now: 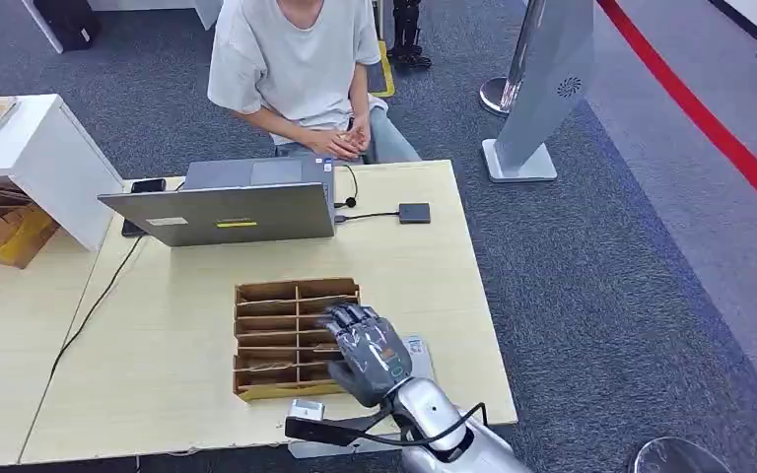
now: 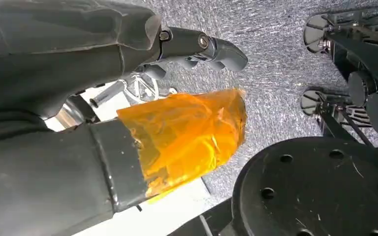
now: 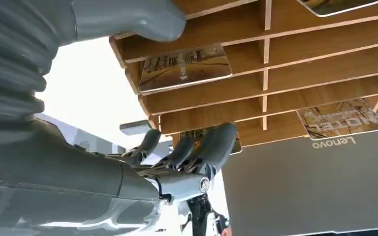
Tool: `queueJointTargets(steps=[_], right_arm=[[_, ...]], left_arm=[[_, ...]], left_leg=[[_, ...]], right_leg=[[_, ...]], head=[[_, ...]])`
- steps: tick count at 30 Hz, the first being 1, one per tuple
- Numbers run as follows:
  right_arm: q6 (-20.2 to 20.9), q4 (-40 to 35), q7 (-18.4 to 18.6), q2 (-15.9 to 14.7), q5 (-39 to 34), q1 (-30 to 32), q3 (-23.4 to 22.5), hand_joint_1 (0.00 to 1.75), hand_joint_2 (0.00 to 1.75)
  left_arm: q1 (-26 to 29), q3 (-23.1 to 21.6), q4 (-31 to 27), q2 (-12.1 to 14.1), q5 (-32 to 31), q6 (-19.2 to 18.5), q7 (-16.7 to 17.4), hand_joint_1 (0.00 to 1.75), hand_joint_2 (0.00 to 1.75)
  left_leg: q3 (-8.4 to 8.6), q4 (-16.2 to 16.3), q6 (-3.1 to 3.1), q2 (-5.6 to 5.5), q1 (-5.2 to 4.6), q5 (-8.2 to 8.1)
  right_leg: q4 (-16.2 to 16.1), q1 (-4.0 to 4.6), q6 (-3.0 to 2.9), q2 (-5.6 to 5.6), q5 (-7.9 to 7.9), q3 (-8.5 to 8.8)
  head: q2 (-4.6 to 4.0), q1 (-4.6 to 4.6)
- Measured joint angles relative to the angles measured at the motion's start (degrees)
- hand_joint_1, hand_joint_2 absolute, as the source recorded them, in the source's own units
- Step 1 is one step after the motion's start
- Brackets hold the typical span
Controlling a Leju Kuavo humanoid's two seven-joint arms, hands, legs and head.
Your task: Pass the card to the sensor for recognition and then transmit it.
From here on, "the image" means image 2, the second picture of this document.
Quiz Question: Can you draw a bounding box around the black robot leg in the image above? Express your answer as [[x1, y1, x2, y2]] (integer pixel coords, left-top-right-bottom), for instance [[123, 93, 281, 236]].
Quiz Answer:
[[299, 85, 378, 148], [303, 2, 378, 98]]

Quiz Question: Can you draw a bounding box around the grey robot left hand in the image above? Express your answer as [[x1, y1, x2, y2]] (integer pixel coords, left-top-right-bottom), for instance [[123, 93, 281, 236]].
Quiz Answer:
[[0, 0, 249, 236]]

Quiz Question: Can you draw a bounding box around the silver wire frame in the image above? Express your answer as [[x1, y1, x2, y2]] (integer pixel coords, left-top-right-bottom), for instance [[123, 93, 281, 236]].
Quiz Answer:
[[120, 73, 179, 106]]

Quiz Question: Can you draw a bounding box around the black round robot plate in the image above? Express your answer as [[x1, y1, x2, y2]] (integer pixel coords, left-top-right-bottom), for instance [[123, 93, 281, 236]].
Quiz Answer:
[[167, 136, 378, 236]]

